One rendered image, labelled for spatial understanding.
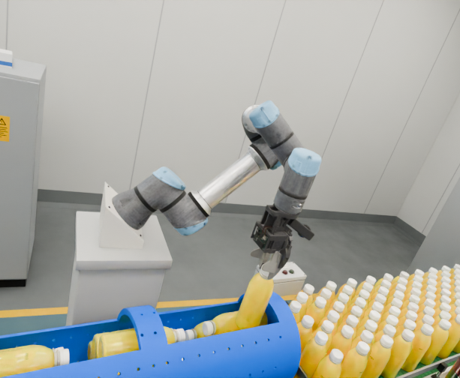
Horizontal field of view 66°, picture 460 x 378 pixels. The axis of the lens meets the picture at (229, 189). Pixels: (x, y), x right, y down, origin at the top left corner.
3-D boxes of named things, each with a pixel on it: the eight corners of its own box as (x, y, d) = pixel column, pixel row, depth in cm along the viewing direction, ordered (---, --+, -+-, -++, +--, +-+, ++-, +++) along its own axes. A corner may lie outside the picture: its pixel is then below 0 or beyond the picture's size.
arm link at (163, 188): (139, 181, 134) (167, 160, 134) (161, 208, 137) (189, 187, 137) (134, 187, 122) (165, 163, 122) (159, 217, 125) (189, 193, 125)
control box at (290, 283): (250, 283, 152) (257, 264, 148) (286, 279, 163) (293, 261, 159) (262, 299, 144) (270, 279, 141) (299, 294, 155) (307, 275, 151)
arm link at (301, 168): (321, 152, 89) (326, 161, 81) (305, 190, 93) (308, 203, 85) (291, 142, 89) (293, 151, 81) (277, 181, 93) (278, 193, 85)
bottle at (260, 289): (231, 322, 105) (250, 272, 98) (242, 310, 111) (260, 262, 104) (252, 336, 102) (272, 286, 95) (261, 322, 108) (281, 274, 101)
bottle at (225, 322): (269, 322, 113) (219, 331, 103) (261, 334, 117) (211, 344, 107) (260, 303, 118) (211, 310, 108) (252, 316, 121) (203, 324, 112)
